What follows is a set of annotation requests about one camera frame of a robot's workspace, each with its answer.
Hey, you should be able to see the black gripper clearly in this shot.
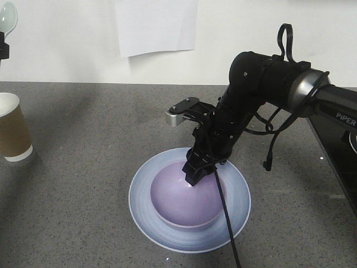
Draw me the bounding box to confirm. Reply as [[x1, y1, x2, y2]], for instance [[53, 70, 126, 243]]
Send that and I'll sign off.
[[182, 117, 223, 186]]

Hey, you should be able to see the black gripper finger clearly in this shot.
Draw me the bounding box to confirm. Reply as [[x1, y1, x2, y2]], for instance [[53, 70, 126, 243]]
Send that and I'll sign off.
[[0, 31, 9, 59]]

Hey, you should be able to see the pale green plastic spoon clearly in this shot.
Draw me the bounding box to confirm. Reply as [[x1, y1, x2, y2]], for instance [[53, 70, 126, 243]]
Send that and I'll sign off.
[[1, 2, 18, 38]]

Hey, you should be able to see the purple plastic bowl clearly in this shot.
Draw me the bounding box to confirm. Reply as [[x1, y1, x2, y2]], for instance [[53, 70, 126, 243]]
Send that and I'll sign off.
[[150, 161, 223, 230]]

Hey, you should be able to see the brown paper cup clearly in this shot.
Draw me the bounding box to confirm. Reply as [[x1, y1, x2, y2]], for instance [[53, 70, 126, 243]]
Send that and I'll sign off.
[[1, 93, 33, 162]]

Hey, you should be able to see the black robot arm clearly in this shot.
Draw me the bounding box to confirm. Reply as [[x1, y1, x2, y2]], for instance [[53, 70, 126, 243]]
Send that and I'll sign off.
[[183, 52, 356, 185]]

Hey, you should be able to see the light blue round plate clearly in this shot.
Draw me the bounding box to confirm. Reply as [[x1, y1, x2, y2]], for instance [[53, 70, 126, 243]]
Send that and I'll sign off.
[[128, 147, 252, 254]]

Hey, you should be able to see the black glass stove top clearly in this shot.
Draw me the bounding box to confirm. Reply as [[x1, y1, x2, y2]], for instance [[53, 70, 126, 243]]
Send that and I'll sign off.
[[308, 116, 356, 212]]

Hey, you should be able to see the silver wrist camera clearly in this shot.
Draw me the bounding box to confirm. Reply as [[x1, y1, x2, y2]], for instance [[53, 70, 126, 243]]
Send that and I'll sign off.
[[165, 97, 200, 127]]

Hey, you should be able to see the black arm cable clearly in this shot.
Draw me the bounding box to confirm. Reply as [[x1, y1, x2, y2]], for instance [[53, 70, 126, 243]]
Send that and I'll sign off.
[[200, 23, 331, 268]]

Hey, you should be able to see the white paper sheet on wall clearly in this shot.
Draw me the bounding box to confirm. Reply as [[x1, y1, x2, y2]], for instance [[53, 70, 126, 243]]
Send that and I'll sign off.
[[115, 1, 198, 58]]

